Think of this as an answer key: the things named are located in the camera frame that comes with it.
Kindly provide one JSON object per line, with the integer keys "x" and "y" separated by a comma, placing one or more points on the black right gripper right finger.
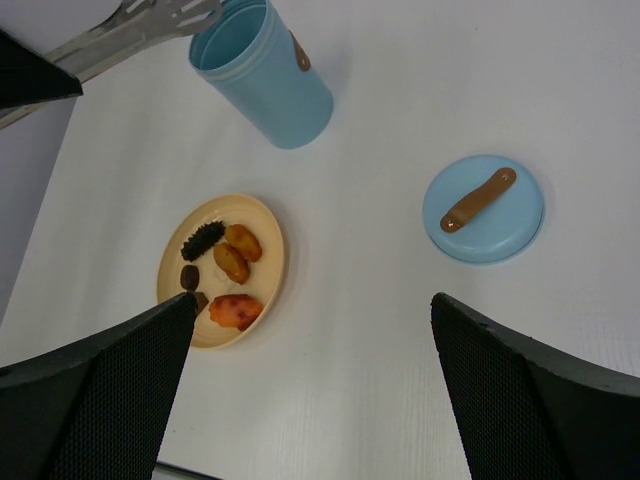
{"x": 526, "y": 410}

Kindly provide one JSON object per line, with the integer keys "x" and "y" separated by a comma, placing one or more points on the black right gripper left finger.
{"x": 97, "y": 408}

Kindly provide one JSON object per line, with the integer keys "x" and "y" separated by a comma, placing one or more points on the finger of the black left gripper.
{"x": 27, "y": 78}

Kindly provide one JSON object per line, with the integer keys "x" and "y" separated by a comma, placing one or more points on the stainless steel tongs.
{"x": 133, "y": 27}

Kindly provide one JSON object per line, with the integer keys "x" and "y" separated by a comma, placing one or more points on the brown square chocolate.
{"x": 202, "y": 301}

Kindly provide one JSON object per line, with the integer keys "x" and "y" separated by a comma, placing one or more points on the dark oval chocolate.
{"x": 189, "y": 277}

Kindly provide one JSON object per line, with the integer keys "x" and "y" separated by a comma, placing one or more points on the red orange fried piece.
{"x": 237, "y": 311}

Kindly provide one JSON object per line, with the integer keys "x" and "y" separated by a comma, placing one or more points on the orange fried nugget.
{"x": 230, "y": 261}
{"x": 244, "y": 242}

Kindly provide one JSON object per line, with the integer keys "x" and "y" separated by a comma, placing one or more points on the black spiky sea cucumber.
{"x": 203, "y": 239}

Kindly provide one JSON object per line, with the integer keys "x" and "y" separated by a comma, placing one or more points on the light blue cylindrical container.
{"x": 255, "y": 61}

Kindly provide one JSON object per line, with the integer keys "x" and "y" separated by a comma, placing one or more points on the light blue lid with strap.
{"x": 483, "y": 209}

